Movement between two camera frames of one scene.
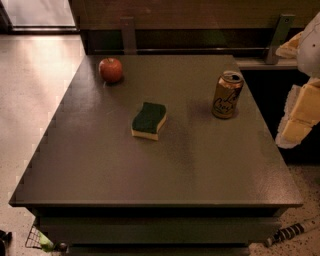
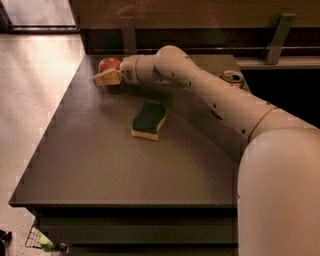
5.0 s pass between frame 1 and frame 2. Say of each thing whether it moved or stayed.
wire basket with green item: stayed
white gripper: moved
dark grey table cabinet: stayed
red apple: stayed
